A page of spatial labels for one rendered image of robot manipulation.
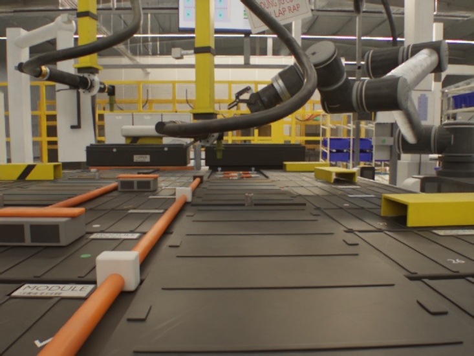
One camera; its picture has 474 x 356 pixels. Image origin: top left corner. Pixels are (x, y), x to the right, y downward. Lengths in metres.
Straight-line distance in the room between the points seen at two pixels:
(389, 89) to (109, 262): 1.05
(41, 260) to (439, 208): 0.43
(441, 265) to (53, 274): 0.31
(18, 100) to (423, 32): 5.02
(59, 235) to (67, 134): 3.44
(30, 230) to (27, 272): 0.08
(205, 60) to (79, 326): 1.04
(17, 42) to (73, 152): 1.76
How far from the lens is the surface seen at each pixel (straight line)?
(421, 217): 0.47
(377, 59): 1.93
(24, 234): 0.39
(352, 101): 1.23
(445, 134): 2.58
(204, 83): 1.16
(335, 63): 1.17
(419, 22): 5.12
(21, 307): 0.26
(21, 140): 4.92
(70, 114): 3.82
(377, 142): 3.83
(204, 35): 1.19
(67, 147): 3.81
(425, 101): 4.97
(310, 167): 1.33
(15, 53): 5.06
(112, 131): 10.47
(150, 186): 0.76
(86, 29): 1.52
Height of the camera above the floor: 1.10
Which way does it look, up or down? 5 degrees down
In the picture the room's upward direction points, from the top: straight up
